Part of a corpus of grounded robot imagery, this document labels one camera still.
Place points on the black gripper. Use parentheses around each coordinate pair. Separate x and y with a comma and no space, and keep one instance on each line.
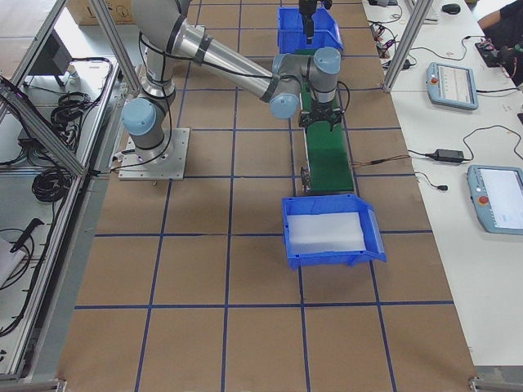
(306,11)
(321,109)

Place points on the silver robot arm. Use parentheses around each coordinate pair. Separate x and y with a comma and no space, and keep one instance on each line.
(169,37)

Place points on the blue source bin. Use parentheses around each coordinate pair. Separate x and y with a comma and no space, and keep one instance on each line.
(321,30)

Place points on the green conveyor belt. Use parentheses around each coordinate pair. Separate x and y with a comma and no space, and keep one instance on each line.
(327,169)

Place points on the white foam sheet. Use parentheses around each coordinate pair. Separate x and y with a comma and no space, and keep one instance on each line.
(332,232)

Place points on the far teach pendant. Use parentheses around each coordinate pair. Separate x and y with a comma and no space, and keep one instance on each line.
(452,86)

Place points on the teach pendant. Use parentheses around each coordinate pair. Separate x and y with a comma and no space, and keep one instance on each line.
(496,194)
(452,86)

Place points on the black power adapter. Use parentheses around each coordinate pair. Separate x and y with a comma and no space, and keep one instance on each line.
(449,155)

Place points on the blue destination bin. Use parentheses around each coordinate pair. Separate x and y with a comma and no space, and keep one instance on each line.
(314,205)

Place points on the black computer mouse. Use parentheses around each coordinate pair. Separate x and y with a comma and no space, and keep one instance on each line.
(451,8)

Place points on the near teach pendant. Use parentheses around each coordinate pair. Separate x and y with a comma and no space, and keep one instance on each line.
(496,194)

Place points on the aluminium frame post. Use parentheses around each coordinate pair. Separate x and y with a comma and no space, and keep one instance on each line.
(406,42)

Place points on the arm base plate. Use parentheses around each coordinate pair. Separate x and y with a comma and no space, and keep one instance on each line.
(165,162)

